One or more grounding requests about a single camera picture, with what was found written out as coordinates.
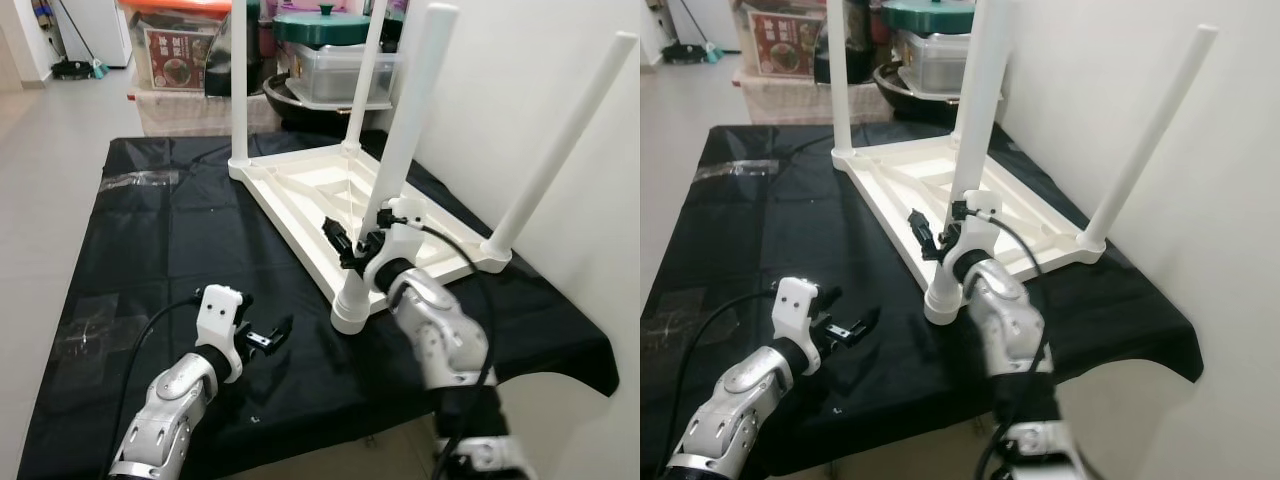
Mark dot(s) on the clear plastic storage container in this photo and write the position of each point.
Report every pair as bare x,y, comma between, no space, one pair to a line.
325,75
930,65

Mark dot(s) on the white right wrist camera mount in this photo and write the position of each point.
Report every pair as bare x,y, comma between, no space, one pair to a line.
398,235
978,225

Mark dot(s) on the storage box with orange lid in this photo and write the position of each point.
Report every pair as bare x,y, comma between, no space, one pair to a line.
170,50
785,45

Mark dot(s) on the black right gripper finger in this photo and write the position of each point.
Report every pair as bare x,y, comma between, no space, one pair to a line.
925,235
338,242

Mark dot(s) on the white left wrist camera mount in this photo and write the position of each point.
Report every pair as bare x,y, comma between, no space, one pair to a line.
795,305
215,315

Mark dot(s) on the black wok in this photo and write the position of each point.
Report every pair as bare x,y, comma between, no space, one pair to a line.
300,112
900,98

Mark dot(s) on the black plastic bag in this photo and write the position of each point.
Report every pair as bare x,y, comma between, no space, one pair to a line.
865,50
218,60

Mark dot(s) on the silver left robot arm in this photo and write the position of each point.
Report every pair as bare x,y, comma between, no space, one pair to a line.
170,410
740,410

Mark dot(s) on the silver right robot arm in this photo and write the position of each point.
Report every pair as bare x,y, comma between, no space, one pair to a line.
440,340
1010,330

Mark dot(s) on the clear tape strip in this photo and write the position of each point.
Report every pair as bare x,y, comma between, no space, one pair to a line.
735,170
140,180

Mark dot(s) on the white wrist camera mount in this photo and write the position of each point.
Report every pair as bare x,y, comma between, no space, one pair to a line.
215,315
978,225
398,235
795,305

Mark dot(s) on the green pot lid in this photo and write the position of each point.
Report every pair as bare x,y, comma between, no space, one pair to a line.
320,28
930,15

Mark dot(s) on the white plastic children table top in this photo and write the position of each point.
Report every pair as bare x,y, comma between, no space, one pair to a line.
930,195
320,200

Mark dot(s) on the white plastic table leg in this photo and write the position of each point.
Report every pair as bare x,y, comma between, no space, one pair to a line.
978,150
368,80
957,120
240,80
405,140
840,80
560,140
1150,140

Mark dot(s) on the patterned beige bench cover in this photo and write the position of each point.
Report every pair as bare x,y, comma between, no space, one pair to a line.
790,100
180,110

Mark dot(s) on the black glossy tablecloth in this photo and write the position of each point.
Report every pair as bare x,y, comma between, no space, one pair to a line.
780,240
200,250

